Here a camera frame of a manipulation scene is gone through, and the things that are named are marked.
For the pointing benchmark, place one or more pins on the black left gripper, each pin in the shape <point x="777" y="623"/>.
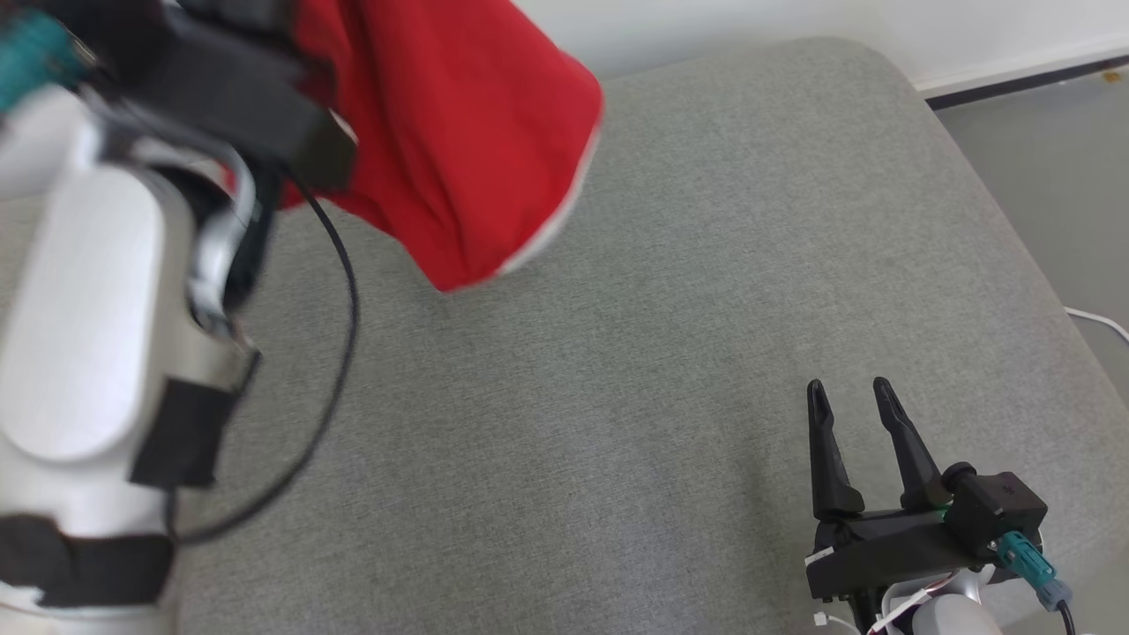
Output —
<point x="238" y="106"/>

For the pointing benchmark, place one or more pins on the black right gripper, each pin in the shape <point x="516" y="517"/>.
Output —
<point x="882" y="547"/>

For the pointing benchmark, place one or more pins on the red and white jersey garment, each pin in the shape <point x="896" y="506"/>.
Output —
<point x="459" y="132"/>

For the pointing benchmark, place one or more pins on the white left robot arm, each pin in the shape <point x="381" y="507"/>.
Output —
<point x="79" y="335"/>

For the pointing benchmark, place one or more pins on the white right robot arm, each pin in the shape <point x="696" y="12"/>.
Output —
<point x="944" y="617"/>

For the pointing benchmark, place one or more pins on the grey fabric sofa cushion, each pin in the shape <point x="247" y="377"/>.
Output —
<point x="617" y="353"/>

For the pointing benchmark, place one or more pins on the black and white baseboard strip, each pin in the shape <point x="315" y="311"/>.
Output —
<point x="1014" y="84"/>

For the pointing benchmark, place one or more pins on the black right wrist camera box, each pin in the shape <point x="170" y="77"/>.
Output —
<point x="1001" y="507"/>

